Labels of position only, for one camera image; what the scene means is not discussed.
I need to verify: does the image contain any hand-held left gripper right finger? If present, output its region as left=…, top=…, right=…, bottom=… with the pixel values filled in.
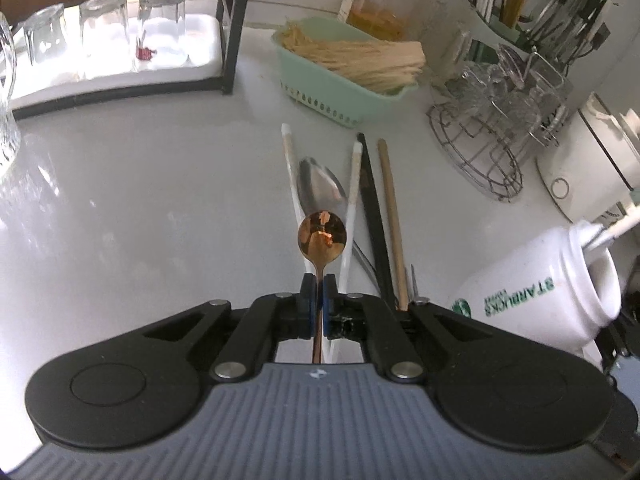
left=323, top=274, right=501, bottom=385

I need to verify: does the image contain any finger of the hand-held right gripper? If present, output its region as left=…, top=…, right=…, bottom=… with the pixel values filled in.
left=600, top=310, right=640, bottom=391

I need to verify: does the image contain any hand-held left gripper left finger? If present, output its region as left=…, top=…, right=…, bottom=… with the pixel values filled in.
left=142, top=274, right=317, bottom=383

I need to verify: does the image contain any black chopstick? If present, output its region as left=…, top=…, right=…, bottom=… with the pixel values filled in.
left=355, top=132, right=393, bottom=311
left=362, top=150, right=397, bottom=311

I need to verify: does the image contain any copper spoon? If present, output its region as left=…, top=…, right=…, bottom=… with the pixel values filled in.
left=297, top=208, right=348, bottom=365

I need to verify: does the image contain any wooden chopstick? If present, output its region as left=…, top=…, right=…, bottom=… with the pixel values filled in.
left=376, top=139, right=410, bottom=312

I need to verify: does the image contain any white mug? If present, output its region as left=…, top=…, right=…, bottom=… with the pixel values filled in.
left=448, top=220, right=624, bottom=357

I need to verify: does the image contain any steel spoon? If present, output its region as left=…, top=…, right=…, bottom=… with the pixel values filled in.
left=298, top=157, right=378, bottom=283

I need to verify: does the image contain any row of hanging kitchen utensils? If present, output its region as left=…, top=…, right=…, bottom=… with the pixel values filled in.
left=525, top=0, right=618, bottom=56

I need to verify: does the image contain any white electric pot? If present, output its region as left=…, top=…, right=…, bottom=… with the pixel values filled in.
left=536, top=91, right=640, bottom=224

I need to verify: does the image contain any green plastic basket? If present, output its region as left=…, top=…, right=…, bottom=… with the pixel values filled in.
left=271, top=15, right=427, bottom=129

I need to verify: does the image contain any bundle of bamboo skewers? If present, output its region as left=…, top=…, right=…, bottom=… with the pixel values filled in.
left=279, top=22, right=427, bottom=96

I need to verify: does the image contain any clear stemmed glass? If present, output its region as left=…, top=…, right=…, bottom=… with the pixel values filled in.
left=525, top=60, right=573, bottom=148
left=457, top=62, right=506, bottom=111

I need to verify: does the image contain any black metal dish rack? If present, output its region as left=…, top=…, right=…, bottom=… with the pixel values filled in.
left=9, top=0, right=257, bottom=122

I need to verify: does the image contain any row of drinking glasses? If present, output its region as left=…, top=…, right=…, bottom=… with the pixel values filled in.
left=9, top=10, right=236, bottom=117

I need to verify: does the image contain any purple tinted stemmed glass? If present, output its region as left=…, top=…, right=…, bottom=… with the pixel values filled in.
left=497, top=42, right=538, bottom=96

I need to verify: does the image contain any red-lid plastic jar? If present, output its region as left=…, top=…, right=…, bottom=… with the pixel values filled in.
left=345, top=0, right=429, bottom=43

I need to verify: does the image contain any clear drinking glass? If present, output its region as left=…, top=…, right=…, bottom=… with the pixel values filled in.
left=22, top=3, right=69, bottom=67
left=78, top=0, right=131, bottom=68
left=138, top=0, right=187, bottom=63

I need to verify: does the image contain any textured glass pitcher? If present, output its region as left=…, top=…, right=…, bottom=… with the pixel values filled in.
left=0, top=11, right=22, bottom=173

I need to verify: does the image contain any steel wire glass stand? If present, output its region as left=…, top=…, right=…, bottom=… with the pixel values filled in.
left=426, top=45, right=575, bottom=202

